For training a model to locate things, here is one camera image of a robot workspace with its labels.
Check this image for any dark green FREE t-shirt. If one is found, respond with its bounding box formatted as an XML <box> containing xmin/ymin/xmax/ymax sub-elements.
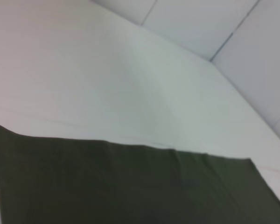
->
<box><xmin>0</xmin><ymin>125</ymin><xmax>280</xmax><ymax>224</ymax></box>

